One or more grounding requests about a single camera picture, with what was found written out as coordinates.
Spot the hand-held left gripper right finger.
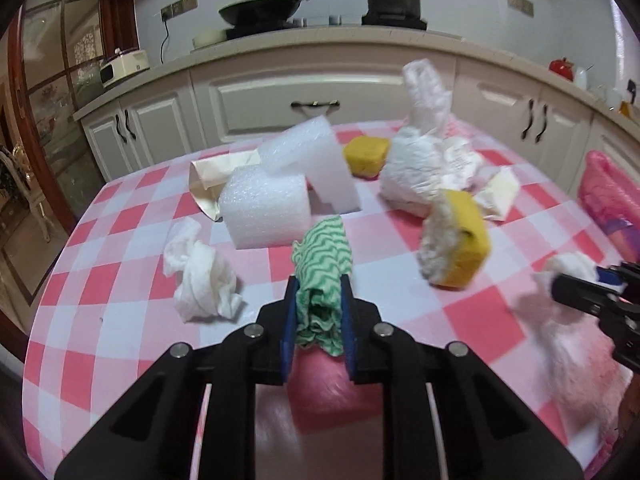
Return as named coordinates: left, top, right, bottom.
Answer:
left=340, top=274, right=585, bottom=480

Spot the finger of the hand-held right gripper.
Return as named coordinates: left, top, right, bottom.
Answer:
left=596, top=261, right=640, bottom=295
left=550, top=272, right=640, bottom=373

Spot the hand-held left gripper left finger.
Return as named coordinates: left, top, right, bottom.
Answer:
left=54, top=276, right=301, bottom=480

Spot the pink plastic bag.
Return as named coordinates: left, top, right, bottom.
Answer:
left=577, top=150, right=640, bottom=257

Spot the green wavy patterned cloth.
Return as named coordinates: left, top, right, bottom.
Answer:
left=291, top=214, right=355, bottom=360

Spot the cream paper cup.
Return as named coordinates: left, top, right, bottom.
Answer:
left=472, top=166, right=521, bottom=222

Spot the printed white paper cup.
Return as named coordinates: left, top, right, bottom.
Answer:
left=189, top=149, right=262, bottom=222

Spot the crumpled white tissue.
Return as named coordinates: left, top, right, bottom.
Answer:
left=162, top=217, right=244, bottom=324

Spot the yellow sponge with white side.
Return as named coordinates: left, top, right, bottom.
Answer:
left=417, top=189, right=492, bottom=290

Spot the white foam sheet roll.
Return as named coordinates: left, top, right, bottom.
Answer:
left=219, top=166, right=313, bottom=251

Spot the pink checkered tablecloth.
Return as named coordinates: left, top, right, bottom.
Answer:
left=22, top=120, right=640, bottom=480

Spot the plain yellow sponge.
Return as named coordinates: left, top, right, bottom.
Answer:
left=343, top=135, right=391, bottom=180

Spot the folded white foam sheet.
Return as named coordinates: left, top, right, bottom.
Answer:
left=257, top=115, right=363, bottom=215

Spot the white plastic bag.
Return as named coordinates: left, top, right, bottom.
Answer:
left=380, top=59, right=456, bottom=219

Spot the red kettle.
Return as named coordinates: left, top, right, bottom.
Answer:
left=549, top=57, right=576, bottom=82

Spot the white kitchen cabinet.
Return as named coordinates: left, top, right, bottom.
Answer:
left=74, top=30, right=640, bottom=211

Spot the white ornate chair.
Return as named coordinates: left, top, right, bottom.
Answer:
left=0, top=144, right=52, bottom=242

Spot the black gas stove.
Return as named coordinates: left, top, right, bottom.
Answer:
left=225, top=11, right=429, bottom=42

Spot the white countertop appliance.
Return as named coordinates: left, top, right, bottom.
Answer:
left=99, top=48, right=151, bottom=87

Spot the black wok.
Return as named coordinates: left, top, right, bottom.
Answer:
left=218, top=0, right=363, bottom=27

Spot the wooden framed glass door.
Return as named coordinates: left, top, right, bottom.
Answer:
left=0, top=0, right=142, bottom=311

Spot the black power cable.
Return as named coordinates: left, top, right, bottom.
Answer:
left=159, top=16, right=172, bottom=65

